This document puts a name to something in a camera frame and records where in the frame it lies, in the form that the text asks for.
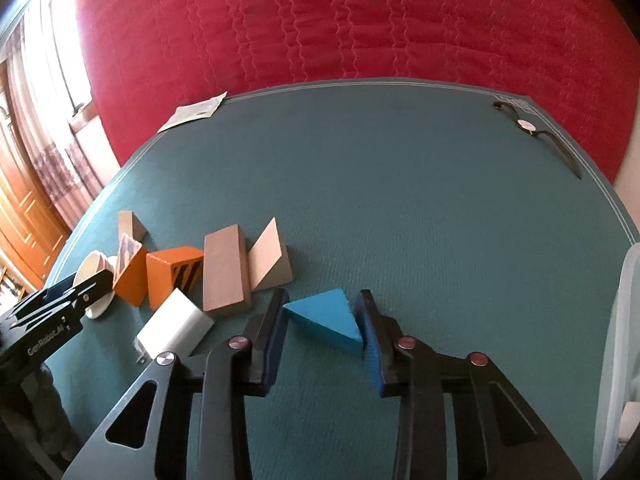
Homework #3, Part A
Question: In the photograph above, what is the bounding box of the bright window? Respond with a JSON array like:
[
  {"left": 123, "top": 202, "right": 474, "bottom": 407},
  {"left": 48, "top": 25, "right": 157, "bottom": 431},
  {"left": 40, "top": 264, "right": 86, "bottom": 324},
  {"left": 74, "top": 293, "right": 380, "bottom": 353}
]
[{"left": 47, "top": 0, "right": 98, "bottom": 131}]

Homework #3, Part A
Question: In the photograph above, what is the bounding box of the large wooden wedge block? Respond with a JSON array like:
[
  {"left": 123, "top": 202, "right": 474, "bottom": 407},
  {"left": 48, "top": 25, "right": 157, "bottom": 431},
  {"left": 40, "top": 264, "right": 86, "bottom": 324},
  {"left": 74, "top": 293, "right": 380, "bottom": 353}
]
[{"left": 247, "top": 217, "right": 293, "bottom": 293}]

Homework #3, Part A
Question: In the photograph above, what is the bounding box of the person's left forearm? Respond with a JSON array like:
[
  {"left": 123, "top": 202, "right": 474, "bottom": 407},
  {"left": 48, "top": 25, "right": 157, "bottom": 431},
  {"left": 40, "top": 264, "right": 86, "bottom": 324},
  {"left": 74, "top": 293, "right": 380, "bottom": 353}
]
[{"left": 0, "top": 360, "right": 83, "bottom": 478}]

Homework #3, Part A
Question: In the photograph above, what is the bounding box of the white rectangular block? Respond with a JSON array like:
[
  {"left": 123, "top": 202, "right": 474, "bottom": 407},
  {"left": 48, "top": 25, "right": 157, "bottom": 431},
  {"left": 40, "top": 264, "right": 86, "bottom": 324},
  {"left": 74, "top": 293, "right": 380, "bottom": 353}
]
[{"left": 135, "top": 288, "right": 215, "bottom": 362}]

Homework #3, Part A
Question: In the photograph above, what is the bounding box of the orange striped triangle block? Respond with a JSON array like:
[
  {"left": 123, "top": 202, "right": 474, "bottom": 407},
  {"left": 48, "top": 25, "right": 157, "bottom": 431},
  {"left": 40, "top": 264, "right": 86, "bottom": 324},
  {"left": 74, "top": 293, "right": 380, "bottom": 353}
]
[{"left": 112, "top": 233, "right": 150, "bottom": 307}]

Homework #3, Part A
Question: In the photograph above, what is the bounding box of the large wooden rectangular block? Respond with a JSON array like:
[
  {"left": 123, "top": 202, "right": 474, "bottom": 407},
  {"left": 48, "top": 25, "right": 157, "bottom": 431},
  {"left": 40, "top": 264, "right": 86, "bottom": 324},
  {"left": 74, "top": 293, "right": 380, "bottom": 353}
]
[{"left": 202, "top": 225, "right": 253, "bottom": 317}]

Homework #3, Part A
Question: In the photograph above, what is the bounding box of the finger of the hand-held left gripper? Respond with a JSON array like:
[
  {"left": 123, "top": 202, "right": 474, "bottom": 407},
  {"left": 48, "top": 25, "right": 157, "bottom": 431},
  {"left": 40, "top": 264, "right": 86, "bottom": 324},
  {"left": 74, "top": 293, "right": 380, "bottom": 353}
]
[
  {"left": 10, "top": 268, "right": 115, "bottom": 317},
  {"left": 37, "top": 275, "right": 78, "bottom": 297}
]

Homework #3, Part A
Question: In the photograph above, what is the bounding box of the brown wooden door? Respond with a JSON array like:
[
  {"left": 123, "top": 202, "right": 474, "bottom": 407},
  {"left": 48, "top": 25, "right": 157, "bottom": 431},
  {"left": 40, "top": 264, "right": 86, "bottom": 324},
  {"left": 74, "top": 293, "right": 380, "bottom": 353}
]
[{"left": 0, "top": 60, "right": 71, "bottom": 291}]

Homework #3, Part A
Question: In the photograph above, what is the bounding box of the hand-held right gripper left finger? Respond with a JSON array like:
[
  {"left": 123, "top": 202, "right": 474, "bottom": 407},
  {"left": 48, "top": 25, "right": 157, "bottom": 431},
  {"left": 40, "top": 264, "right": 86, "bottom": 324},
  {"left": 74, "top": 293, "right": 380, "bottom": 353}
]
[{"left": 62, "top": 287, "right": 291, "bottom": 480}]

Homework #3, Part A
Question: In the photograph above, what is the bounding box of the green table mat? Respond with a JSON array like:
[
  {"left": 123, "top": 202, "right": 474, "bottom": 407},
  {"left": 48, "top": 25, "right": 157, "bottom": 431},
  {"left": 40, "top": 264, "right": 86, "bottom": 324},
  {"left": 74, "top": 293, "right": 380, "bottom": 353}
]
[{"left": 37, "top": 77, "right": 640, "bottom": 480}]

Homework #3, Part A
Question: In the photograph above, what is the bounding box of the black strap wristwatch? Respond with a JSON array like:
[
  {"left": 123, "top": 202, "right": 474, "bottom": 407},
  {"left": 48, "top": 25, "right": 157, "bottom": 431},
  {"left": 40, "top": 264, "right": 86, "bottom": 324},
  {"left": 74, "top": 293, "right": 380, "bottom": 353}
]
[{"left": 492, "top": 101, "right": 584, "bottom": 181}]

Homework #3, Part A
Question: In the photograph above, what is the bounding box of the clear plastic bowl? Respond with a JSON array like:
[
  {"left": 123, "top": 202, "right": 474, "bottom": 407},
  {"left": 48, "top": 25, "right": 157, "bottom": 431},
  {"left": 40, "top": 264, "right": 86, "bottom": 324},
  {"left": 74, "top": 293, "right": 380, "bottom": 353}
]
[{"left": 595, "top": 244, "right": 640, "bottom": 480}]

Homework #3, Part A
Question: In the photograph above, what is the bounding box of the white cup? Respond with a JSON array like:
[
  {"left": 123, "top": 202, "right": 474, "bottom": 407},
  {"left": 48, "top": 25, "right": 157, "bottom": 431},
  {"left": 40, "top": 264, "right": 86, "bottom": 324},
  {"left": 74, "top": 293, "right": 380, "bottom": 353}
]
[
  {"left": 75, "top": 252, "right": 110, "bottom": 288},
  {"left": 82, "top": 256, "right": 119, "bottom": 320}
]

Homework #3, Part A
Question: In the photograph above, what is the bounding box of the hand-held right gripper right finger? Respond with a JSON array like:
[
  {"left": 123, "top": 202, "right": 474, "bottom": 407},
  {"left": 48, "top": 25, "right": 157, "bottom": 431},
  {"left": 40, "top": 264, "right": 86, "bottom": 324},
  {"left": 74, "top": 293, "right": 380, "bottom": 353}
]
[{"left": 352, "top": 289, "right": 583, "bottom": 480}]

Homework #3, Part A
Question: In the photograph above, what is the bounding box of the white paper leaflet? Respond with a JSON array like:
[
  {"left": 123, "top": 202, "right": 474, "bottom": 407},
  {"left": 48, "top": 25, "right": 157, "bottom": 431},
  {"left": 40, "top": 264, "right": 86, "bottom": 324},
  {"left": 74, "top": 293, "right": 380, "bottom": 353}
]
[{"left": 159, "top": 92, "right": 227, "bottom": 133}]

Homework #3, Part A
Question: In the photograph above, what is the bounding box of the orange block with black stripes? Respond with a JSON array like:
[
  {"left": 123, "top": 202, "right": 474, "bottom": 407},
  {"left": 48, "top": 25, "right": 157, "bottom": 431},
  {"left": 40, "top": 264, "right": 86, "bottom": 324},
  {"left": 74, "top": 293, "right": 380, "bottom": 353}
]
[{"left": 146, "top": 246, "right": 206, "bottom": 311}]

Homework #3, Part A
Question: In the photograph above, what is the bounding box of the red quilted blanket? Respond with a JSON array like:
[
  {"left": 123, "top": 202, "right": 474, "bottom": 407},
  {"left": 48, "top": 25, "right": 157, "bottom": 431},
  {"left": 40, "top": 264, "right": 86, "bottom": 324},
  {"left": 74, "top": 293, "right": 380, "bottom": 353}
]
[{"left": 70, "top": 0, "right": 640, "bottom": 186}]

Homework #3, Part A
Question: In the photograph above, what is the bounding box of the patterned curtain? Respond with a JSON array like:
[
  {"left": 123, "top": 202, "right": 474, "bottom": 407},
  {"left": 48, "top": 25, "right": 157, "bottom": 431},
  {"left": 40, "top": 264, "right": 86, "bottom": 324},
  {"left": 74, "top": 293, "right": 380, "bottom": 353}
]
[{"left": 0, "top": 0, "right": 121, "bottom": 233}]

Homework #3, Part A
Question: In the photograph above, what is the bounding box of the small wooden triangle block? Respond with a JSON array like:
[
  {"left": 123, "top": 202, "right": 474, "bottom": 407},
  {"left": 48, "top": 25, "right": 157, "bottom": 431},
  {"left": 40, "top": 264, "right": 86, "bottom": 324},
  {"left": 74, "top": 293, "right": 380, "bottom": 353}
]
[{"left": 118, "top": 210, "right": 147, "bottom": 247}]

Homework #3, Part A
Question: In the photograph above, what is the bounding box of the blue triangular block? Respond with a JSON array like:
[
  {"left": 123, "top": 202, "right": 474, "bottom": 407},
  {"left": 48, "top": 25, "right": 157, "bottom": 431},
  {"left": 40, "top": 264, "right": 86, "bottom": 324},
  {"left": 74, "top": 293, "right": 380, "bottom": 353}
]
[{"left": 282, "top": 288, "right": 364, "bottom": 357}]

